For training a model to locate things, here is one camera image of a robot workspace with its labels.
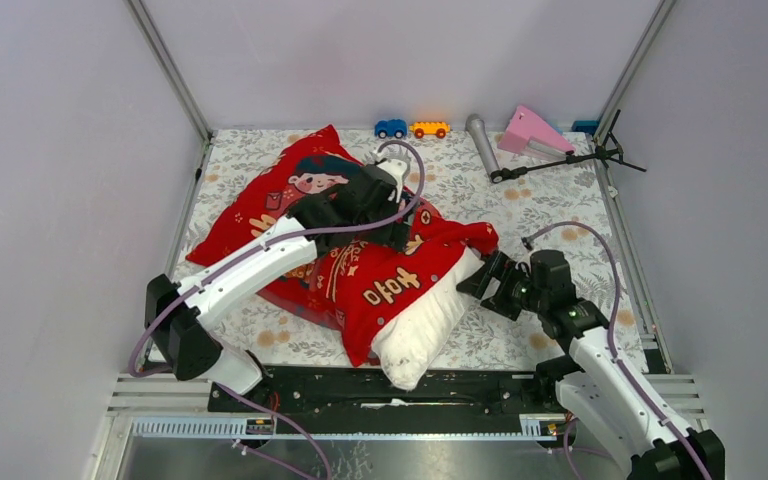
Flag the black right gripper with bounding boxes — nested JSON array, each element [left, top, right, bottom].
[[454, 250, 548, 322]]

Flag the red cartoon print pillowcase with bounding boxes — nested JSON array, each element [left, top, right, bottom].
[[185, 125, 499, 366]]

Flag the white pillow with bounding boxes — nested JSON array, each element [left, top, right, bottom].
[[371, 247, 482, 391]]

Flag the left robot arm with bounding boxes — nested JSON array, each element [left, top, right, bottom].
[[141, 159, 418, 411]]

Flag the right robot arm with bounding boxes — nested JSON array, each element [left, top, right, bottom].
[[457, 250, 726, 479]]

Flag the floral fern print sheet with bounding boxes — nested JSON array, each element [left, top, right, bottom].
[[173, 129, 648, 371]]

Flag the blue toy car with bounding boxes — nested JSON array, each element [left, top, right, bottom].
[[374, 118, 408, 139]]

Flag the yellow toy car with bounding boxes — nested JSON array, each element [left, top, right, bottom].
[[408, 121, 451, 139]]

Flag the silver microphone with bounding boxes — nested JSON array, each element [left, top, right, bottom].
[[465, 113, 500, 182]]

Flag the pink wedge block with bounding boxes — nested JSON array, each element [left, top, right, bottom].
[[497, 105, 575, 158]]

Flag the black tripod stand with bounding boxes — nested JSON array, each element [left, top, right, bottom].
[[488, 109, 647, 183]]

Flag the blue block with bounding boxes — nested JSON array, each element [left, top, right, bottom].
[[571, 120, 600, 135]]

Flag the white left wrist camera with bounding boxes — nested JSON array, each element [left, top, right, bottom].
[[367, 150, 411, 203]]

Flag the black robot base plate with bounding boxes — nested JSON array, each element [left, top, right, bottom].
[[208, 360, 601, 437]]

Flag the right aluminium frame post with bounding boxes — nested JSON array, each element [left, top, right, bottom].
[[596, 0, 678, 136]]

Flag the aluminium frame post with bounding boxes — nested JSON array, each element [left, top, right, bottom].
[[124, 0, 212, 142], [596, 0, 678, 136]]

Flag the slotted aluminium rail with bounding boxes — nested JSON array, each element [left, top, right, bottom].
[[131, 415, 560, 442]]

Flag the left aluminium frame post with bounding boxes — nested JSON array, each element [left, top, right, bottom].
[[124, 0, 212, 142]]

